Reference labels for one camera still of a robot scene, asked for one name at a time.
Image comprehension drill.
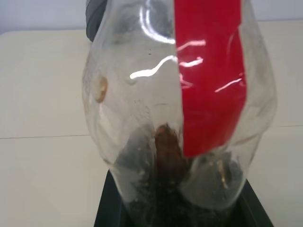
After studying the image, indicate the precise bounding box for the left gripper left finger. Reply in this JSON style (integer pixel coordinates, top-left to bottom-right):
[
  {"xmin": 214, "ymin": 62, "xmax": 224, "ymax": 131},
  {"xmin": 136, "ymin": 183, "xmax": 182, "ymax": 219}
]
[{"xmin": 94, "ymin": 169, "xmax": 143, "ymax": 227}]

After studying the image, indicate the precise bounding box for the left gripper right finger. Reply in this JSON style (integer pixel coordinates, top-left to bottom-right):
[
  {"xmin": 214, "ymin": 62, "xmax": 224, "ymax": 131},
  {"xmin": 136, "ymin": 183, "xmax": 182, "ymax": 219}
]
[{"xmin": 224, "ymin": 179, "xmax": 276, "ymax": 227}]

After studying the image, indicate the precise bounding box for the clear bottle with red label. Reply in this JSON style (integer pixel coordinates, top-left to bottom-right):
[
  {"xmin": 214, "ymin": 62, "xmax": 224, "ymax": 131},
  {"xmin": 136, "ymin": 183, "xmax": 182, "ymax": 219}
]
[{"xmin": 81, "ymin": 0, "xmax": 278, "ymax": 211}]

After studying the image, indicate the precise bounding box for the grey curved plastic shell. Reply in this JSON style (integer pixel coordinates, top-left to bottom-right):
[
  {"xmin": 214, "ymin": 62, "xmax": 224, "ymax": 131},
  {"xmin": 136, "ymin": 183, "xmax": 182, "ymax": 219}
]
[{"xmin": 84, "ymin": 0, "xmax": 108, "ymax": 43}]

